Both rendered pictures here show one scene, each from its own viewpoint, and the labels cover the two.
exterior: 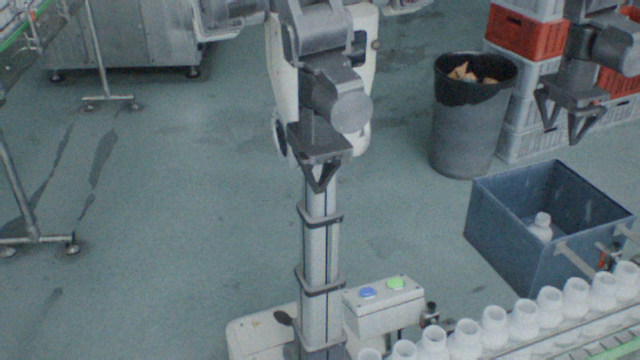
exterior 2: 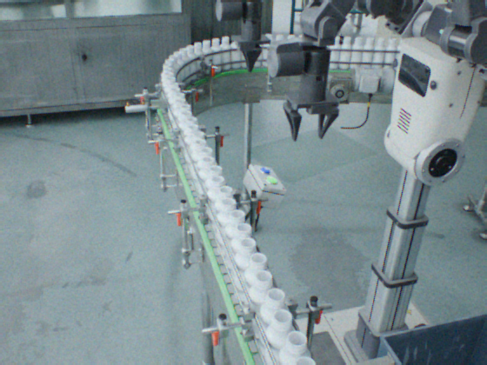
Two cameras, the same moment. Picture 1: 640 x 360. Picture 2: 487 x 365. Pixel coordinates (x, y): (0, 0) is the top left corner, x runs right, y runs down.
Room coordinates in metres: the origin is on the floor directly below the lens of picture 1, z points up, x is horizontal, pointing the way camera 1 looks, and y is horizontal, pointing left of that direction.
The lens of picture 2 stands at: (0.80, -1.46, 1.90)
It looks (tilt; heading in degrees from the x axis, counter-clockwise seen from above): 31 degrees down; 95
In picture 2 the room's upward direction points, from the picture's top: 2 degrees clockwise
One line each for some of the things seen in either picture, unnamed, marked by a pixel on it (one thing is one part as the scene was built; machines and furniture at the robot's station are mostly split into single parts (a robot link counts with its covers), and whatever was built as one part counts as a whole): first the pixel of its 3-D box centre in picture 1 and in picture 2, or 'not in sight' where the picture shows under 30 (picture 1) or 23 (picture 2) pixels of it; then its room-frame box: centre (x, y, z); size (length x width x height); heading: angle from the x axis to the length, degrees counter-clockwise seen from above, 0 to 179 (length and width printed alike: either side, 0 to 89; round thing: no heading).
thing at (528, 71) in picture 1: (540, 58); not in sight; (3.16, -1.33, 0.55); 0.61 x 0.41 x 0.22; 119
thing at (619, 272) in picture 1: (614, 298); (256, 285); (0.76, -0.58, 1.08); 0.06 x 0.06 x 0.17
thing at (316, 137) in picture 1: (318, 123); (251, 31); (0.69, 0.00, 1.51); 0.10 x 0.07 x 0.07; 22
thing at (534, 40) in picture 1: (550, 22); not in sight; (3.17, -1.34, 0.78); 0.61 x 0.41 x 0.22; 119
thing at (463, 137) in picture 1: (467, 117); not in sight; (2.86, -0.86, 0.32); 0.45 x 0.45 x 0.64
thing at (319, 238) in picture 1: (319, 261); (396, 259); (1.23, -0.01, 0.74); 0.11 x 0.11 x 0.40; 22
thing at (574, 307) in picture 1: (566, 316); (243, 254); (0.72, -0.47, 1.08); 0.06 x 0.06 x 0.17
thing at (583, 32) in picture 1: (588, 39); (313, 61); (0.85, -0.43, 1.57); 0.07 x 0.06 x 0.07; 25
